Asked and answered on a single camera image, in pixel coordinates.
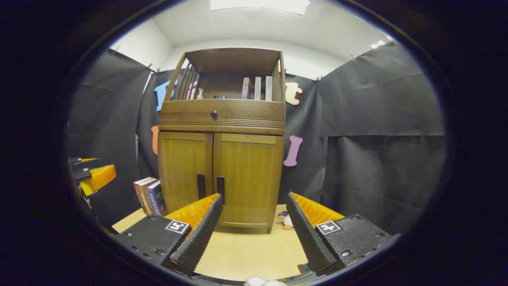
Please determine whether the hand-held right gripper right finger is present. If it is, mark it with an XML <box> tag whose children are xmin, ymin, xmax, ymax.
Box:
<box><xmin>286</xmin><ymin>192</ymin><xmax>401</xmax><ymax>277</ymax></box>

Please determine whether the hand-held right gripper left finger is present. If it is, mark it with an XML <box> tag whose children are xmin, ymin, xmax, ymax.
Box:
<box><xmin>113</xmin><ymin>193</ymin><xmax>224</xmax><ymax>276</ymax></box>

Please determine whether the wooden shoe cabinet door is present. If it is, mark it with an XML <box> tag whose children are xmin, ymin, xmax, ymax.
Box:
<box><xmin>213</xmin><ymin>133</ymin><xmax>285</xmax><ymax>229</ymax></box>
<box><xmin>158</xmin><ymin>132</ymin><xmax>215</xmax><ymax>214</ymax></box>

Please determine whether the wooden double-door shoe cabinet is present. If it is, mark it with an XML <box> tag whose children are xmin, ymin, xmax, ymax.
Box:
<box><xmin>158</xmin><ymin>48</ymin><xmax>286</xmax><ymax>234</ymax></box>

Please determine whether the wooden cabinet drawer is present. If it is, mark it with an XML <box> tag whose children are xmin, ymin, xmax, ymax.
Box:
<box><xmin>159</xmin><ymin>99</ymin><xmax>286</xmax><ymax>130</ymax></box>

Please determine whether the penguin plush toy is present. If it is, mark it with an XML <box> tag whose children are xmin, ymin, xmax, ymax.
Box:
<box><xmin>278</xmin><ymin>211</ymin><xmax>295</xmax><ymax>231</ymax></box>

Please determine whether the red book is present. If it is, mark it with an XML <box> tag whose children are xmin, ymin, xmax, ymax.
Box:
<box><xmin>133</xmin><ymin>177</ymin><xmax>153</xmax><ymax>215</ymax></box>

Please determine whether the brown book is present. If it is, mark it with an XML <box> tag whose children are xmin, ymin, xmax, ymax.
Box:
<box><xmin>138</xmin><ymin>178</ymin><xmax>158</xmax><ymax>216</ymax></box>

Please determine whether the black backdrop cloth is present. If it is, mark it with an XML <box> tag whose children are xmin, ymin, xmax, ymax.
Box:
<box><xmin>67</xmin><ymin>42</ymin><xmax>447</xmax><ymax>236</ymax></box>

